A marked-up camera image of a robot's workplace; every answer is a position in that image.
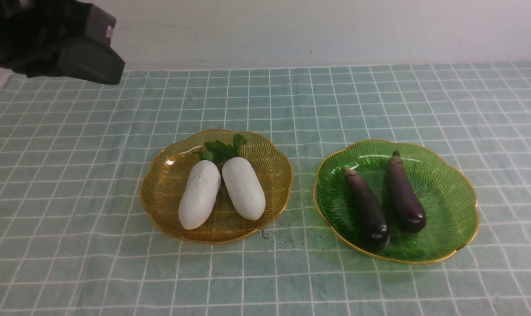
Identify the green plastic plate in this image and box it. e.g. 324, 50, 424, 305
313, 139, 480, 265

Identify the white radish with leaves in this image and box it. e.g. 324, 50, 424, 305
204, 133, 266, 221

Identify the dark purple eggplant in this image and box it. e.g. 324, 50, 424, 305
342, 166, 390, 251
387, 150, 427, 233

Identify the amber plastic plate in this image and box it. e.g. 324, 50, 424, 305
139, 129, 293, 244

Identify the green checkered tablecloth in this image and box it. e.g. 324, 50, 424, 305
0, 61, 531, 316

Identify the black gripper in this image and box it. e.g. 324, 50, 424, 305
0, 0, 125, 85

